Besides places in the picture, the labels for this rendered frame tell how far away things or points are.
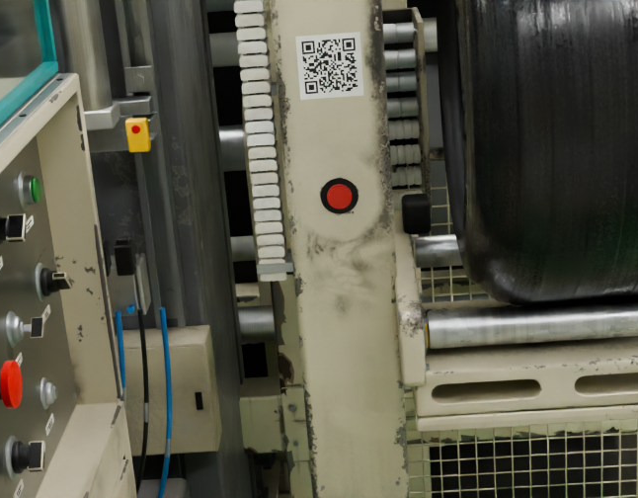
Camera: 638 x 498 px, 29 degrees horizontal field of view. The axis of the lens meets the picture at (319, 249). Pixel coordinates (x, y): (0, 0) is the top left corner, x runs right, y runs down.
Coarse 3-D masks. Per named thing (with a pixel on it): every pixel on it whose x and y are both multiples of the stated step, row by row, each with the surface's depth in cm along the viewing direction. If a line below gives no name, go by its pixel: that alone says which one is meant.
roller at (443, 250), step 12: (420, 240) 175; (432, 240) 175; (444, 240) 175; (456, 240) 174; (420, 252) 174; (432, 252) 174; (444, 252) 174; (456, 252) 174; (420, 264) 175; (432, 264) 175; (444, 264) 175; (456, 264) 175
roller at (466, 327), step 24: (432, 312) 150; (456, 312) 149; (480, 312) 149; (504, 312) 148; (528, 312) 148; (552, 312) 148; (576, 312) 148; (600, 312) 147; (624, 312) 147; (432, 336) 148; (456, 336) 148; (480, 336) 148; (504, 336) 148; (528, 336) 148; (552, 336) 148; (576, 336) 148; (600, 336) 148; (624, 336) 149
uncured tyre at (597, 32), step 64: (448, 0) 168; (512, 0) 127; (576, 0) 126; (448, 64) 173; (512, 64) 127; (576, 64) 126; (448, 128) 173; (512, 128) 128; (576, 128) 127; (448, 192) 169; (512, 192) 131; (576, 192) 130; (512, 256) 137; (576, 256) 136
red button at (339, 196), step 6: (336, 186) 150; (342, 186) 150; (330, 192) 150; (336, 192) 150; (342, 192) 150; (348, 192) 150; (330, 198) 150; (336, 198) 150; (342, 198) 150; (348, 198) 150; (330, 204) 150; (336, 204) 150; (342, 204) 150; (348, 204) 150
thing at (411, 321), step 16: (400, 224) 173; (400, 240) 167; (400, 256) 161; (400, 272) 156; (400, 288) 151; (416, 288) 150; (400, 304) 146; (416, 304) 145; (400, 320) 144; (416, 320) 143; (400, 336) 144; (416, 336) 144; (400, 352) 148; (416, 352) 145; (416, 368) 145; (416, 384) 146
